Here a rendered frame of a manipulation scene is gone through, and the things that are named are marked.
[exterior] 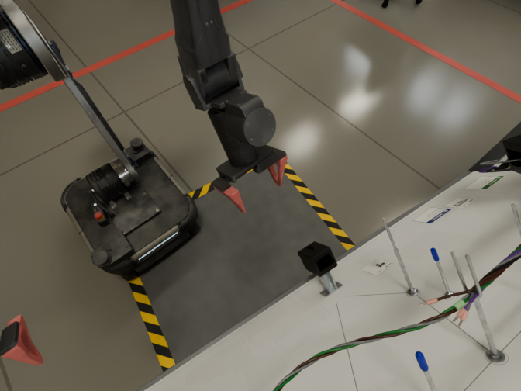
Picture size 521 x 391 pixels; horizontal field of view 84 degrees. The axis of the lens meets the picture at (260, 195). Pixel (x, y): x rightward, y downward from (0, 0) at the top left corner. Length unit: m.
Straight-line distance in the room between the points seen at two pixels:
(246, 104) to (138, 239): 1.20
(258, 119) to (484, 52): 3.11
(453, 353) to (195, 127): 1.99
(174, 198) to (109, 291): 0.59
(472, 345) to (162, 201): 1.39
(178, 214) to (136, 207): 0.21
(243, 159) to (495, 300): 0.43
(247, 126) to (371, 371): 0.38
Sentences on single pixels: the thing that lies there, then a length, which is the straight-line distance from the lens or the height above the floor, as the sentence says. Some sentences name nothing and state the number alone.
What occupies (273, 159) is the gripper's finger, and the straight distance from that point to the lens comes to 0.54.
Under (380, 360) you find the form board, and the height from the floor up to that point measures 1.10.
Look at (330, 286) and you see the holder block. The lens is 0.66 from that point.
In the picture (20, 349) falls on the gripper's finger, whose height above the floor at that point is 1.11.
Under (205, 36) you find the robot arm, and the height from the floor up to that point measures 1.34.
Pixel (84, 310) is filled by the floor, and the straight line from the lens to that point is 1.81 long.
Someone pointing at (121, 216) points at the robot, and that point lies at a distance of 1.60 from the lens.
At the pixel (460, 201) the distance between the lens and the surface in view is 0.86.
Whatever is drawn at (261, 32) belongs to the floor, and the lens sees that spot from 3.08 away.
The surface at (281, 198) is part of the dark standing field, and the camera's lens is 1.79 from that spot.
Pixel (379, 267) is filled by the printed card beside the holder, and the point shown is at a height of 0.96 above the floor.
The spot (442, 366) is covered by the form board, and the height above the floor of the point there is 1.14.
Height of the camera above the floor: 1.56
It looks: 60 degrees down
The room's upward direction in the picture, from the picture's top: straight up
